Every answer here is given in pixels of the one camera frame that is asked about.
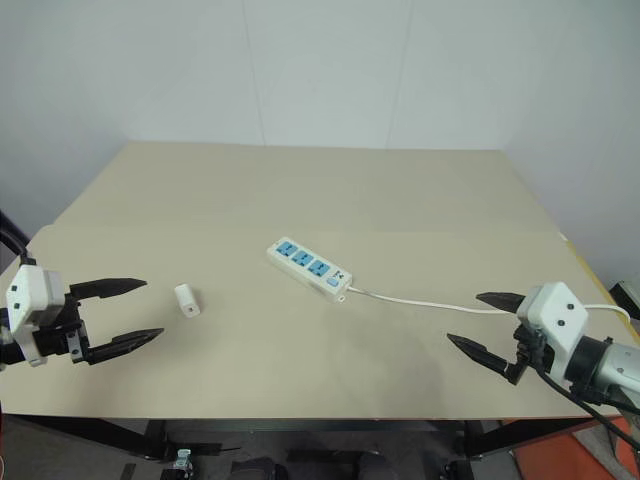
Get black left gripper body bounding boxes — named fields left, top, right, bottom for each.
left=30, top=297, right=94, bottom=366

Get silver caster wheel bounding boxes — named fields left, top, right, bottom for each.
left=171, top=446, right=197, bottom=472

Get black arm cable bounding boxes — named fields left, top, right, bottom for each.
left=533, top=367, right=640, bottom=452
left=0, top=209, right=39, bottom=269

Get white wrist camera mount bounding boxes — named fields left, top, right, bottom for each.
left=515, top=281, right=591, bottom=387
left=4, top=264, right=67, bottom=369

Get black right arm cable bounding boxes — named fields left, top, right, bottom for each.
left=533, top=367, right=640, bottom=452

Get black table frame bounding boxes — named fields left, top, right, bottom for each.
left=0, top=398, right=604, bottom=464

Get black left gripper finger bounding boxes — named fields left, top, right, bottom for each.
left=69, top=277, right=148, bottom=302
left=86, top=327, right=166, bottom=365

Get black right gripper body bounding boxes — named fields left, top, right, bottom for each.
left=512, top=322, right=556, bottom=376

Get white power cord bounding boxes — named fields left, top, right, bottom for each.
left=346, top=285, right=633, bottom=327

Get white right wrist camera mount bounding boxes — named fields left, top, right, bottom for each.
left=515, top=281, right=591, bottom=387

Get orange floor mat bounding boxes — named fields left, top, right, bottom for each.
left=508, top=413, right=640, bottom=480

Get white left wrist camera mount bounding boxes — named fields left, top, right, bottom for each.
left=4, top=264, right=67, bottom=369

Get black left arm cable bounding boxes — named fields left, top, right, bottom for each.
left=0, top=209, right=39, bottom=269

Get dark rounded shape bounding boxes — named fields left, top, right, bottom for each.
left=233, top=456, right=287, bottom=480

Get white power strip blue sockets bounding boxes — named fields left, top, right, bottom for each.
left=265, top=236, right=355, bottom=305

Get white plug adapter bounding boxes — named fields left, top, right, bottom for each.
left=173, top=283, right=201, bottom=320

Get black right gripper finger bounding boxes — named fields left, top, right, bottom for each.
left=475, top=290, right=527, bottom=317
left=445, top=332, right=526, bottom=386

